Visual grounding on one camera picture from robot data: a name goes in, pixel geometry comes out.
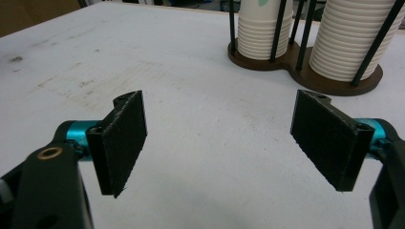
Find short stack of paper cups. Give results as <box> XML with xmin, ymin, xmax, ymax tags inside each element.
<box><xmin>237</xmin><ymin>0</ymin><xmax>294</xmax><ymax>61</ymax></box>

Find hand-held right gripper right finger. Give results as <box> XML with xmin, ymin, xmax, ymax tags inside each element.
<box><xmin>289</xmin><ymin>89</ymin><xmax>389</xmax><ymax>193</ymax></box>

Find brown cup holder black rods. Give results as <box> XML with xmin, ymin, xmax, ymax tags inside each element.
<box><xmin>227</xmin><ymin>0</ymin><xmax>405</xmax><ymax>97</ymax></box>

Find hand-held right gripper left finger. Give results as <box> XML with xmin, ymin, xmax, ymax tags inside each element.
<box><xmin>65</xmin><ymin>90</ymin><xmax>148</xmax><ymax>198</ymax></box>

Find white foam mat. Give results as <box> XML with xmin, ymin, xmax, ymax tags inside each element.
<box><xmin>0</xmin><ymin>1</ymin><xmax>405</xmax><ymax>229</ymax></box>

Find tall stack of paper cups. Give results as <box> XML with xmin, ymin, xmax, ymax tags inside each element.
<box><xmin>309</xmin><ymin>0</ymin><xmax>405</xmax><ymax>83</ymax></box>

